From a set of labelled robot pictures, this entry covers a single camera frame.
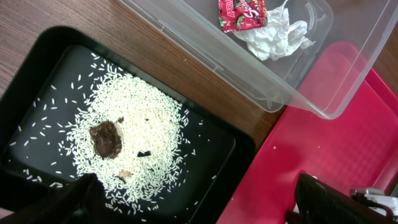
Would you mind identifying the red serving tray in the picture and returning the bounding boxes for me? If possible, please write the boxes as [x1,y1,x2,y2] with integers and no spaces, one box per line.
[216,40,398,224]

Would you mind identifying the red snack wrapper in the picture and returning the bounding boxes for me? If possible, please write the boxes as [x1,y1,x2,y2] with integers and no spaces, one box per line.
[218,0,268,33]

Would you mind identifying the brown food piece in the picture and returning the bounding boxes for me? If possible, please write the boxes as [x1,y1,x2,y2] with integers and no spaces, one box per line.
[90,121,122,159]

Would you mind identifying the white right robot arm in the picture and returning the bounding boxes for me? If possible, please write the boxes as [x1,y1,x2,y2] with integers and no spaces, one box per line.
[295,174,397,224]

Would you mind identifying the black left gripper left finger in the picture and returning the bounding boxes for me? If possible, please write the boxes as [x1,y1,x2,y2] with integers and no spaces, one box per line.
[1,174,104,224]

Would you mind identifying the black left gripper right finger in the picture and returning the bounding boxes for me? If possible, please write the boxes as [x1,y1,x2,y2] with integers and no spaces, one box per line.
[295,174,395,224]

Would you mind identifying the white rice leftovers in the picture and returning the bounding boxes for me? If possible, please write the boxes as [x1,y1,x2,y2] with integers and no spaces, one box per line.
[8,52,218,222]

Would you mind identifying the clear plastic waste bin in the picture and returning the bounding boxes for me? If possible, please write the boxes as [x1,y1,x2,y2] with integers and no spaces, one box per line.
[125,0,397,119]

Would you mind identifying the white napkin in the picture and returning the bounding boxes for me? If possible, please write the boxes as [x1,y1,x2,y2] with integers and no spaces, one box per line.
[234,1,315,61]

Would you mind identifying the black food waste tray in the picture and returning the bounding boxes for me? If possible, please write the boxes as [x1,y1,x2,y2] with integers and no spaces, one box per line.
[1,26,256,223]

